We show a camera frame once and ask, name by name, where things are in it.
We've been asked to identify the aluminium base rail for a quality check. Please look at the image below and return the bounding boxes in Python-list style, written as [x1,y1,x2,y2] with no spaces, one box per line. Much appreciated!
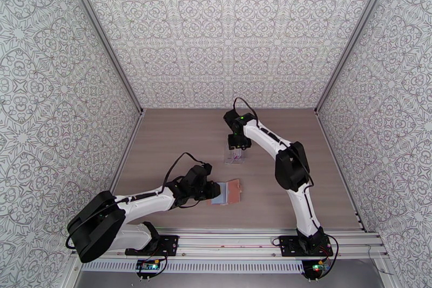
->
[71,227,389,260]

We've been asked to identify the aluminium frame post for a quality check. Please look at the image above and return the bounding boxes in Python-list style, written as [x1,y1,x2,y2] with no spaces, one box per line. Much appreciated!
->
[314,0,396,114]
[57,0,144,114]

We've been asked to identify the black red board wires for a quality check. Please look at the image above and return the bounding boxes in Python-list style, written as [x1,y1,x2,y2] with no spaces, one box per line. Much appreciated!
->
[302,235,339,280]
[134,244,170,279]

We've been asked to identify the clear plastic bag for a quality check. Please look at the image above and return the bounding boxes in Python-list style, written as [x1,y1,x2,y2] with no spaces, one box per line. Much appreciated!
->
[224,146,246,165]

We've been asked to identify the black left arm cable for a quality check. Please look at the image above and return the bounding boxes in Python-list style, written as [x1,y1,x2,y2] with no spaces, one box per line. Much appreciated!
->
[161,152,212,197]

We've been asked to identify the pink leather card holder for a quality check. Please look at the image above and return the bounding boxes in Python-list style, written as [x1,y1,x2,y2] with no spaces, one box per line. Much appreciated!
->
[211,179,245,206]

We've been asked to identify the aluminium table side rail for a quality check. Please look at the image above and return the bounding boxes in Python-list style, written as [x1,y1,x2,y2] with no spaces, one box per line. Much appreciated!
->
[314,109,368,233]
[107,109,146,193]

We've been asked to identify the slotted metal strip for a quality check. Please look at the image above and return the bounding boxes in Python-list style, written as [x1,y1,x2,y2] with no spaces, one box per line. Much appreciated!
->
[80,260,305,273]

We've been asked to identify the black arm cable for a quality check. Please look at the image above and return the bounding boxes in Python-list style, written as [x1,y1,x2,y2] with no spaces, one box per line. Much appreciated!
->
[232,97,315,187]
[161,152,212,197]

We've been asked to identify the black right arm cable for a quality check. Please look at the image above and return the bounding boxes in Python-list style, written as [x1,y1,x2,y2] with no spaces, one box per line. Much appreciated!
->
[232,97,315,187]

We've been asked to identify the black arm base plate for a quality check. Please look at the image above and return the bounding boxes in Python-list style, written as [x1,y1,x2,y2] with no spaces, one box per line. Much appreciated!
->
[279,235,334,258]
[125,235,180,257]

